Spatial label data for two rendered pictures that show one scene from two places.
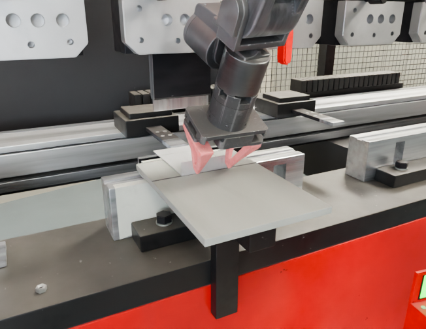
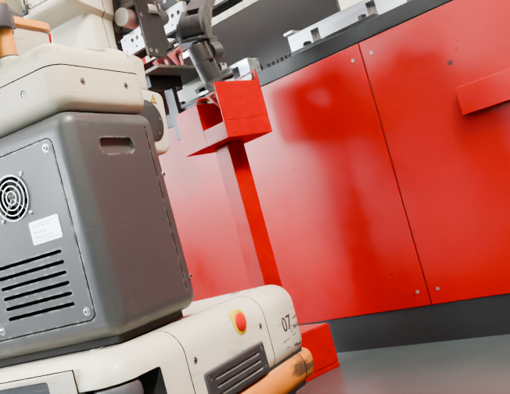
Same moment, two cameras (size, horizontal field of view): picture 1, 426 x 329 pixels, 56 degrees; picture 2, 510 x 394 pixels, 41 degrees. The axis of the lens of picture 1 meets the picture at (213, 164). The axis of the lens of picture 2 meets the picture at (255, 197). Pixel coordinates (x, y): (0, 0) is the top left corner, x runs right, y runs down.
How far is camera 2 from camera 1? 2.35 m
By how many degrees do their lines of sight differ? 69
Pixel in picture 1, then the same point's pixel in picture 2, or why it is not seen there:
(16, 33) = (133, 44)
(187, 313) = (172, 139)
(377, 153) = (297, 42)
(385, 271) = (276, 117)
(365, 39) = not seen: outside the picture
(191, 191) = not seen: hidden behind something
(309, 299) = not seen: hidden behind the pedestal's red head
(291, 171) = (242, 69)
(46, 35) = (139, 41)
